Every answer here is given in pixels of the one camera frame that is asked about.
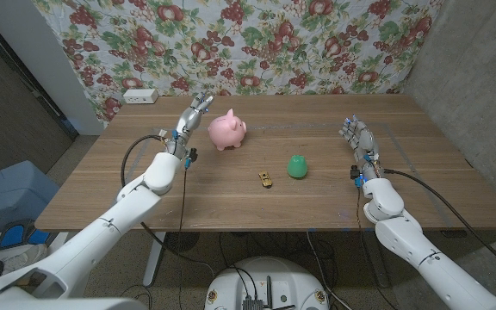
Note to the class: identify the white power strip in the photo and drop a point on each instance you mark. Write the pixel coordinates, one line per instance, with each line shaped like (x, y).
(140, 96)

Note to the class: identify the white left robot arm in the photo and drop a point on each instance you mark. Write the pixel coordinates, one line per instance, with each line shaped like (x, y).
(97, 232)

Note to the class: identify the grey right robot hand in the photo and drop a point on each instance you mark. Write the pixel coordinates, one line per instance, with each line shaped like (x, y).
(363, 144)

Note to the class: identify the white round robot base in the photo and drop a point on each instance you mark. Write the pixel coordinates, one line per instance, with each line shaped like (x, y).
(274, 280)

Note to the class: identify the yellow toy car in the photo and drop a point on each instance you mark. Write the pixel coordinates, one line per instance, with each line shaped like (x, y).
(265, 180)

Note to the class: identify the blue-grey plastic bin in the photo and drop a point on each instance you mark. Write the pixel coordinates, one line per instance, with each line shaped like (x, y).
(11, 194)

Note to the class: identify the green plastic egg toy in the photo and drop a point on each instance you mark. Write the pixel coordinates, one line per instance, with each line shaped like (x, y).
(297, 168)

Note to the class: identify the black round floor disc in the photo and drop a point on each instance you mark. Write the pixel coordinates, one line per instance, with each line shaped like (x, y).
(182, 241)

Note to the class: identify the blue and black foot pedal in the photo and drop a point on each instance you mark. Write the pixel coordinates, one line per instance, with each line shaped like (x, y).
(13, 236)

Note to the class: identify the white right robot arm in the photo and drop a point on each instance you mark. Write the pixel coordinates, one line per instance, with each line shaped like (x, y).
(424, 254)

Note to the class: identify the white robot torso edge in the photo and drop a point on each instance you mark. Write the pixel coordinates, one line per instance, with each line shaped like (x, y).
(58, 304)

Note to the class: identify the grey sneaker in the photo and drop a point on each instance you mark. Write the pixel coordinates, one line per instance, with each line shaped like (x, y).
(24, 258)

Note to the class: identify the floral fruit print backdrop cloth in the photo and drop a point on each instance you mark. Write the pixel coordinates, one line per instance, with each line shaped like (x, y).
(252, 43)

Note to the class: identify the pink plastic piggy bank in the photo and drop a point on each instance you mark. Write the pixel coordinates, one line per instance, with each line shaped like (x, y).
(226, 131)

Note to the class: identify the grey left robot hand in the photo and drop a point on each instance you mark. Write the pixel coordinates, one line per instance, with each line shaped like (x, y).
(185, 127)

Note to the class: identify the metal table leg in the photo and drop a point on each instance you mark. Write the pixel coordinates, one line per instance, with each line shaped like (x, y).
(153, 262)
(375, 258)

